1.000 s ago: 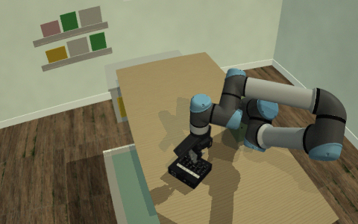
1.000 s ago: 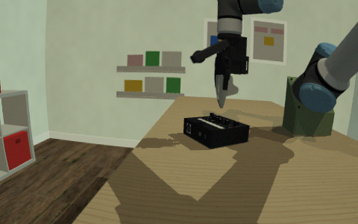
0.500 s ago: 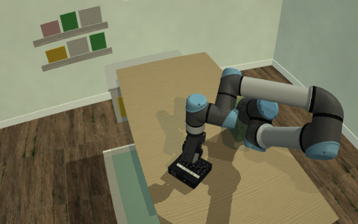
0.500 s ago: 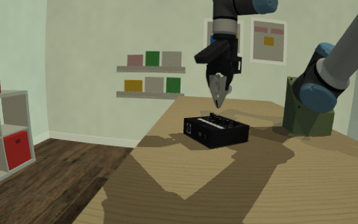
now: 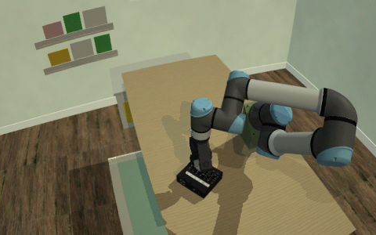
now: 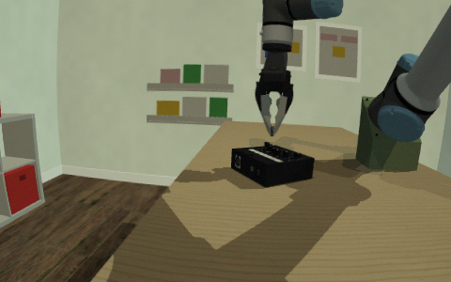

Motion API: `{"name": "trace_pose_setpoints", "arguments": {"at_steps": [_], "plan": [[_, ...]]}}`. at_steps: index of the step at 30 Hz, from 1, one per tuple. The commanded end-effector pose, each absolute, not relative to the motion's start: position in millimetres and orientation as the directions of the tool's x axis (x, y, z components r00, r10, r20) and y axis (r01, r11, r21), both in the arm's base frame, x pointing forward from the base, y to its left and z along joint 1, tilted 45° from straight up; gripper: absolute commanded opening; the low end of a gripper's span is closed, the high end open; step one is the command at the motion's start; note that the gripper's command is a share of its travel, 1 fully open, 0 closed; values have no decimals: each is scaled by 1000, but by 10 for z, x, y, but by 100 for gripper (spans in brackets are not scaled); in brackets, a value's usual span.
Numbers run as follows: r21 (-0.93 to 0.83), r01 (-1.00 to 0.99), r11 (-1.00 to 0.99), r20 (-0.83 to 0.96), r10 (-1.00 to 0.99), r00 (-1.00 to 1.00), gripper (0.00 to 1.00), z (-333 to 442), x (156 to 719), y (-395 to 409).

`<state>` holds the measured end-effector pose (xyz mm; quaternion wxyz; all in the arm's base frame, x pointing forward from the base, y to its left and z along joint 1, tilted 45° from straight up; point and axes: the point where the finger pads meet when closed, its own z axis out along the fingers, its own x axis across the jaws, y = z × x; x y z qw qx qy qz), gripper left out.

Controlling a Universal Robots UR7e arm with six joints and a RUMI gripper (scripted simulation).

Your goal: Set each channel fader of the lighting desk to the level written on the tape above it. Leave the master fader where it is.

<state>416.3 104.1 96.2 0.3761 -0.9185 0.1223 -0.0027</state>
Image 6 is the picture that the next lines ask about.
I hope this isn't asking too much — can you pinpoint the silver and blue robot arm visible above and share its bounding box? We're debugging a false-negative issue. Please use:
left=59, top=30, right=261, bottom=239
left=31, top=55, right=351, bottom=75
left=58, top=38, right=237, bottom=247
left=259, top=0, right=451, bottom=142

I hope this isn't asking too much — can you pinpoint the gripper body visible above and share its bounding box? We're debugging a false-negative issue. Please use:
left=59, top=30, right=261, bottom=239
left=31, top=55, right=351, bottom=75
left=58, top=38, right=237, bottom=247
left=259, top=43, right=291, bottom=95

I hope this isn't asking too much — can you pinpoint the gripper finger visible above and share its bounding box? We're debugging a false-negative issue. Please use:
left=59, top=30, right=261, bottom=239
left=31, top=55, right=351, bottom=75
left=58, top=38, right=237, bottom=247
left=272, top=84, right=294, bottom=136
left=255, top=82, right=272, bottom=136

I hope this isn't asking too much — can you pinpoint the black lighting desk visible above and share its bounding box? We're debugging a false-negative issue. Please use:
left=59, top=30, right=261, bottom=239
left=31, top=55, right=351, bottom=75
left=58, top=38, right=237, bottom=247
left=231, top=142, right=315, bottom=187

